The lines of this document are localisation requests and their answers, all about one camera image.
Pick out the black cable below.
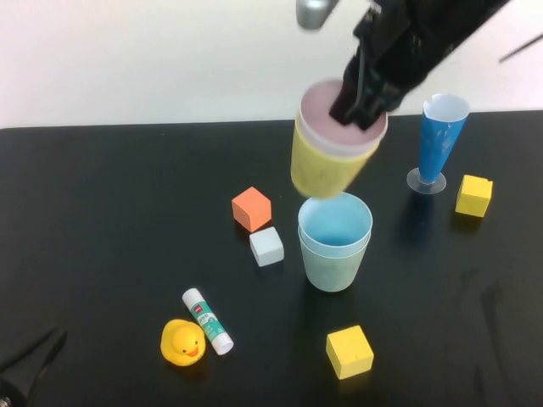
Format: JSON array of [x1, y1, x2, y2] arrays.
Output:
[[498, 33, 543, 64]]

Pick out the orange foam cube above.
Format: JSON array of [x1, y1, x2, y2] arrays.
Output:
[[231, 186, 272, 232]]

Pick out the green plastic cup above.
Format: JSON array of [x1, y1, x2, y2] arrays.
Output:
[[298, 226, 372, 293]]

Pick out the clear plastic cone stand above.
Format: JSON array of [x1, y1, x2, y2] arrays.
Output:
[[406, 165, 448, 194]]

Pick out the white green glue stick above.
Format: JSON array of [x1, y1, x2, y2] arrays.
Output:
[[182, 287, 235, 356]]

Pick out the blue cone glass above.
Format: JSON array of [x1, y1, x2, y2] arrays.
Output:
[[419, 92, 470, 182]]

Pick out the yellow plastic cup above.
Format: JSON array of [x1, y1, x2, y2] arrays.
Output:
[[290, 108, 381, 200]]

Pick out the light blue plastic cup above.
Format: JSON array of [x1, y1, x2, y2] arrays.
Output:
[[297, 191, 373, 258]]

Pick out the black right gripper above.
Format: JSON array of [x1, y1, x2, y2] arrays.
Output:
[[328, 0, 432, 133]]

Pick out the yellow rubber duck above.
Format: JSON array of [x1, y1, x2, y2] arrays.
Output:
[[160, 318, 208, 366]]

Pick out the pink plastic cup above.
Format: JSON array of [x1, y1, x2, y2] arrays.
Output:
[[296, 78, 389, 158]]

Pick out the grey foam cube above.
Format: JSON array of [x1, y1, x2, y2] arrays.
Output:
[[249, 226, 285, 268]]

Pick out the plain yellow foam cube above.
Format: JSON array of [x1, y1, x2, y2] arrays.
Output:
[[325, 325, 375, 382]]

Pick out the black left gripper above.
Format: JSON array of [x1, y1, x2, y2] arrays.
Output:
[[0, 328, 69, 407]]

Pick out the notched yellow foam cube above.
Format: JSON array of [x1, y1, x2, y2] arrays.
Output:
[[455, 174, 494, 218]]

